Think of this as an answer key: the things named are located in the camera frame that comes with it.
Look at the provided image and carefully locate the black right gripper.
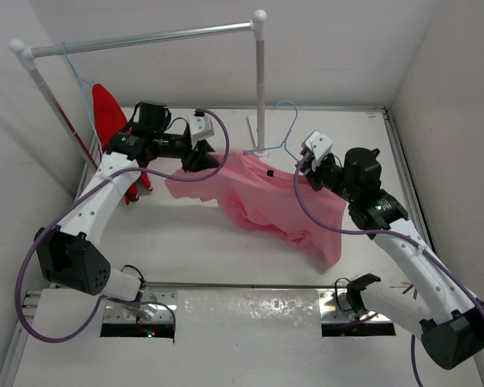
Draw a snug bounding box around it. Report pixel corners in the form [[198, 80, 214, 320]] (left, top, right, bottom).
[[298, 152, 358, 202]]

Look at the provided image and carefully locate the light blue wire hanger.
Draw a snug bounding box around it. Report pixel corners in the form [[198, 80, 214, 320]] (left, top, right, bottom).
[[244, 100, 303, 160]]

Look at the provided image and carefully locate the pink t shirt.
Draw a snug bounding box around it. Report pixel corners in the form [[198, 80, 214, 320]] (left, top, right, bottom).
[[165, 151, 342, 267]]

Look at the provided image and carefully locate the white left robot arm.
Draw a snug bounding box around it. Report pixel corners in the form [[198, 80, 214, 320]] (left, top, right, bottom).
[[35, 102, 226, 302]]

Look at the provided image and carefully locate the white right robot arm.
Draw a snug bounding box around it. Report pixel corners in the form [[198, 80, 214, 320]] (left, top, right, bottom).
[[295, 145, 484, 370]]

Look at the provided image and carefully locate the red t shirt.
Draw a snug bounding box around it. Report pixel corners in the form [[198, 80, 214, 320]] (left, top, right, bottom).
[[92, 84, 152, 205]]

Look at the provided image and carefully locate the light blue hanger with shirt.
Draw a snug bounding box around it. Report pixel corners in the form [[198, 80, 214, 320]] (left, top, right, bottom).
[[60, 42, 103, 156]]

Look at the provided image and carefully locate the white clothes rack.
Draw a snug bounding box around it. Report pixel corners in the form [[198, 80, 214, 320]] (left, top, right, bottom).
[[8, 10, 268, 169]]

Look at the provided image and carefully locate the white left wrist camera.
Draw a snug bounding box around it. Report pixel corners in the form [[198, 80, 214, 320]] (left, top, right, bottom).
[[189, 114, 215, 144]]

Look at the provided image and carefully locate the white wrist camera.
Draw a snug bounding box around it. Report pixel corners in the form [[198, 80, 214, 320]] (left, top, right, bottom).
[[189, 114, 215, 144], [301, 131, 333, 171]]

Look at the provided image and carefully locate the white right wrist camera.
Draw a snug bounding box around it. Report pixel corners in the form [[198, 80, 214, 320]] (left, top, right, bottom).
[[301, 131, 333, 171]]

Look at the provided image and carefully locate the black right base cable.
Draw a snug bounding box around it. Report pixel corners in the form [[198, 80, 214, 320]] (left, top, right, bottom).
[[332, 274, 382, 323]]

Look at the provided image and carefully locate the black base cable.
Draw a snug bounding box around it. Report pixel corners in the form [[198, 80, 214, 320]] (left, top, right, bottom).
[[121, 264, 146, 293], [332, 274, 382, 323]]

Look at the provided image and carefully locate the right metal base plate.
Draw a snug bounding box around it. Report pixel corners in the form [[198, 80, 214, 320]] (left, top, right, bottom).
[[318, 288, 391, 324]]

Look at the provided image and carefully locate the metal base plate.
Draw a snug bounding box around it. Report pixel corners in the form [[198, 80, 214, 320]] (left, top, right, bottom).
[[103, 292, 177, 324], [318, 288, 391, 324]]

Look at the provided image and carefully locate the black left base cable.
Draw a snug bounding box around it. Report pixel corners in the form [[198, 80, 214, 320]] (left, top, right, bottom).
[[121, 264, 146, 293]]

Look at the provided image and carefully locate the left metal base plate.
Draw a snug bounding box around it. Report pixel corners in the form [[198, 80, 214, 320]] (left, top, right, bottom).
[[103, 292, 177, 324]]

